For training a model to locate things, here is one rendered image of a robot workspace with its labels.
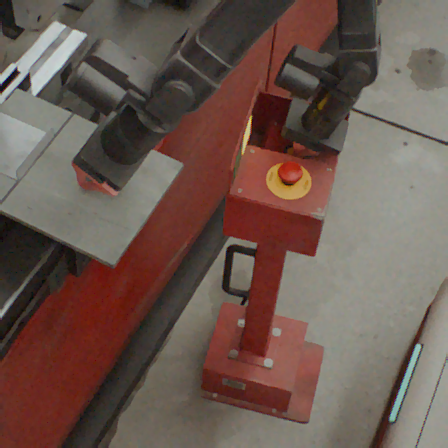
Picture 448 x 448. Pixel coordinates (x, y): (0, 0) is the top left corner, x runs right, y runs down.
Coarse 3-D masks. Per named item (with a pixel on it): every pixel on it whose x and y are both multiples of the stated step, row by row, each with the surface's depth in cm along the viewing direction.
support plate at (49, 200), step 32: (32, 96) 136; (64, 128) 133; (64, 160) 130; (160, 160) 131; (0, 192) 126; (32, 192) 127; (64, 192) 127; (96, 192) 127; (128, 192) 128; (160, 192) 128; (32, 224) 124; (64, 224) 124; (96, 224) 125; (128, 224) 125; (96, 256) 122
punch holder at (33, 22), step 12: (0, 0) 126; (12, 0) 124; (24, 0) 123; (36, 0) 125; (48, 0) 128; (60, 0) 131; (0, 12) 127; (12, 12) 126; (24, 12) 124; (36, 12) 126; (48, 12) 129; (12, 24) 128; (24, 24) 126; (36, 24) 128
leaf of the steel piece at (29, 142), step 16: (0, 128) 132; (16, 128) 132; (32, 128) 132; (0, 144) 130; (16, 144) 131; (32, 144) 131; (0, 160) 129; (16, 160) 129; (32, 160) 129; (16, 176) 127
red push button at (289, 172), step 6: (288, 162) 156; (294, 162) 157; (282, 168) 156; (288, 168) 156; (294, 168) 156; (300, 168) 156; (282, 174) 155; (288, 174) 155; (294, 174) 155; (300, 174) 155; (282, 180) 156; (288, 180) 155; (294, 180) 155
